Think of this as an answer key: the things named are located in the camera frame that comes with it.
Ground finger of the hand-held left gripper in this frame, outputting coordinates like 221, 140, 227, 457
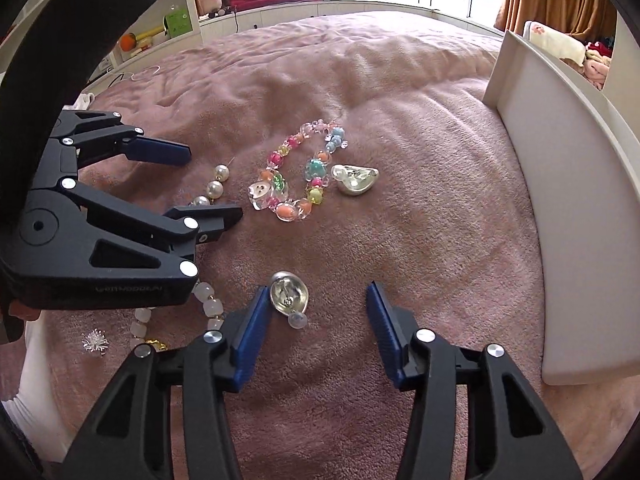
60, 179, 244, 284
50, 109, 193, 168

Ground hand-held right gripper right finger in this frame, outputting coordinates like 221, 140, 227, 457
366, 281, 586, 480

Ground small silver flower brooch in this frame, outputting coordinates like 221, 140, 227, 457
81, 329, 110, 356

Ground pile of plush toys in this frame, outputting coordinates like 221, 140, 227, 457
582, 37, 615, 92

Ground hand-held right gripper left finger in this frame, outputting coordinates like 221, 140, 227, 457
60, 285, 273, 480

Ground orange and yellow toy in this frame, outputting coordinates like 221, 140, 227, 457
120, 27, 167, 52

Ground white wardrobe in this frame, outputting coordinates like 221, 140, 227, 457
602, 10, 640, 108

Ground green box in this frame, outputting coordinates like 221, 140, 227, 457
164, 7, 190, 38

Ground colourful bead bracelet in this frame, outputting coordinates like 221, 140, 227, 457
248, 119, 349, 223

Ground white pillow with pink print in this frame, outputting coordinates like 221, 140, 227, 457
522, 21, 586, 66

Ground white cable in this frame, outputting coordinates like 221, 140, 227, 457
117, 65, 162, 83

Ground pearl bracelet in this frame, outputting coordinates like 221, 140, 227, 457
187, 164, 232, 208

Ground white storage box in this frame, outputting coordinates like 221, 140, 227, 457
482, 30, 640, 386

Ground white window seat cabinets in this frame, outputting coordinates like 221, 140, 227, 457
200, 0, 503, 36

